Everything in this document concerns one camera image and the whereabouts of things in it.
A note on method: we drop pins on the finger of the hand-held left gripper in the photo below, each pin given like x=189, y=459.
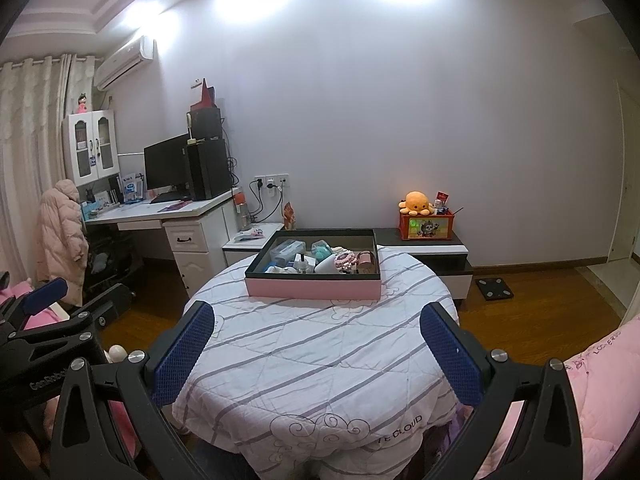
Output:
x=47, y=294
x=102, y=307

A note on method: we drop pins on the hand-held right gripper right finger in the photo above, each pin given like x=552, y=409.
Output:
x=450, y=355

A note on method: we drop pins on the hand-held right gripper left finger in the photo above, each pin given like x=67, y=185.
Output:
x=182, y=355

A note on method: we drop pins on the white toy dog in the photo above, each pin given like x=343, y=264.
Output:
x=279, y=270

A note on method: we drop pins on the large pink dark-rimmed box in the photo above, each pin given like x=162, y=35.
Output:
x=310, y=287

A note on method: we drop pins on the clear plastic box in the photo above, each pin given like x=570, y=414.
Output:
x=287, y=252

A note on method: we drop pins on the glass bottle dark cap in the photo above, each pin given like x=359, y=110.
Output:
x=302, y=262

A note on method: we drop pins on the white plug adapter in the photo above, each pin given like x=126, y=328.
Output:
x=326, y=265

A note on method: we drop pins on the teal round brush clear case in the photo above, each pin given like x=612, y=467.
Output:
x=321, y=249

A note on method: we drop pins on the black office chair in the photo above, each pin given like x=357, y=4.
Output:
x=107, y=270

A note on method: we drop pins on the pink puffer jacket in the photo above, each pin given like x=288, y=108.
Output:
x=60, y=240

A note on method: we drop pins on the black floor scale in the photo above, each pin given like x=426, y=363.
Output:
x=494, y=289

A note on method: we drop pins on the pink bed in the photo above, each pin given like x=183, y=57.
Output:
x=120, y=410

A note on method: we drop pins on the low black-topped cabinet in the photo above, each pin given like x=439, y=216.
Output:
x=435, y=255

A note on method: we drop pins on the white desk with drawers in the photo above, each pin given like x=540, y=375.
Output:
x=195, y=245

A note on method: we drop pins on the white bedside cabinet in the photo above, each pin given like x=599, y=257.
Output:
x=240, y=255

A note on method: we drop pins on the blue and white carton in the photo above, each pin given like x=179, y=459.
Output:
x=131, y=187

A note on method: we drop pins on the black keyboard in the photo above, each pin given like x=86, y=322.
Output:
x=169, y=197

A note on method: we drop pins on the red printed storage box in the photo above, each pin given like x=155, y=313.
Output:
x=426, y=226

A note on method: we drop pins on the cream curtain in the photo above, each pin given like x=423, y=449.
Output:
x=30, y=160

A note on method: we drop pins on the pink packets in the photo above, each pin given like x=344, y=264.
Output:
x=250, y=234

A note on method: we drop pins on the clear bottle orange cap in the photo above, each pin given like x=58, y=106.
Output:
x=242, y=212

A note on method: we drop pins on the white glass-door cabinet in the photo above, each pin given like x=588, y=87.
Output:
x=90, y=145

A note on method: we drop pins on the orange octopus plush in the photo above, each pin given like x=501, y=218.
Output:
x=417, y=202

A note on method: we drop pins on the pink printed quilt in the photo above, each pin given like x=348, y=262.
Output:
x=600, y=400

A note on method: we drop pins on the black computer monitor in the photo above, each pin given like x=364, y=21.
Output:
x=166, y=162

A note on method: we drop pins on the black computer tower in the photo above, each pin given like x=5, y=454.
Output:
x=210, y=170

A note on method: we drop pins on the small pink doll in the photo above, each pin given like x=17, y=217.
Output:
x=82, y=104

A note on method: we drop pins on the small cream desk fan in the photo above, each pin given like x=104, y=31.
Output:
x=190, y=122

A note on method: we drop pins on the black speaker box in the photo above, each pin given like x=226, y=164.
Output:
x=206, y=124

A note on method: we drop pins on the red pointed box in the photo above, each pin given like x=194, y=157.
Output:
x=204, y=96

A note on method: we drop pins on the white air conditioner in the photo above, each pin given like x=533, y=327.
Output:
x=125, y=62

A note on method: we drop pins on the white wall outlet strip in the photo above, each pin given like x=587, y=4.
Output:
x=271, y=180

